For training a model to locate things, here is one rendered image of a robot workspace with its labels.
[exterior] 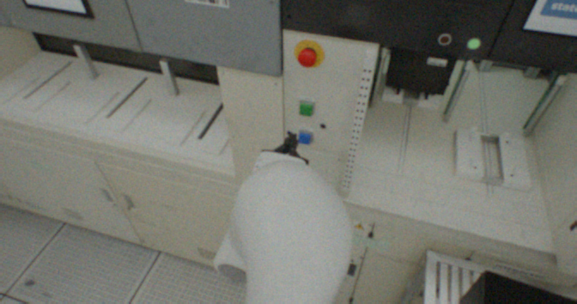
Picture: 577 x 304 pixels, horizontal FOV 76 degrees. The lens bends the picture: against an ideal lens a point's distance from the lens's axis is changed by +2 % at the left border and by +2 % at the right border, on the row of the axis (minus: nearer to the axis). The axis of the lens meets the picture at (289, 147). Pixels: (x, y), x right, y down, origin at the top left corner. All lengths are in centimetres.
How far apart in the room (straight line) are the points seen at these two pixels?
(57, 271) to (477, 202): 195
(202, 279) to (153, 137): 86
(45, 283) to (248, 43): 176
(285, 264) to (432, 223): 94
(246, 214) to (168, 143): 110
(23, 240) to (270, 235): 229
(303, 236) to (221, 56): 69
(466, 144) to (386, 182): 32
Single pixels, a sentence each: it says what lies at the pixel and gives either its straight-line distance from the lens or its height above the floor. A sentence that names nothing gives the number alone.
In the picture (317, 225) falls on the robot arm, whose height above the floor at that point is 157.
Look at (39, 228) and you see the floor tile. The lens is 250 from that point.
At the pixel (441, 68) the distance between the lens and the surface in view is 140.
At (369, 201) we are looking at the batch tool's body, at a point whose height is 87.
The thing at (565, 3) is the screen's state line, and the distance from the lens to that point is 75.
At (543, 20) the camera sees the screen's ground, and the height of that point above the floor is 149.
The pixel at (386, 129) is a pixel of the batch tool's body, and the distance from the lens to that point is 137.
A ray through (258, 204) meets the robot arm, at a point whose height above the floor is 156.
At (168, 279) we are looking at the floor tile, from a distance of 204.
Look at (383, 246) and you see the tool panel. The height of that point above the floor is 68.
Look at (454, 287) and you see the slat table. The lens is 120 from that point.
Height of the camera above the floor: 178
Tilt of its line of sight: 46 degrees down
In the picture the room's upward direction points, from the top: straight up
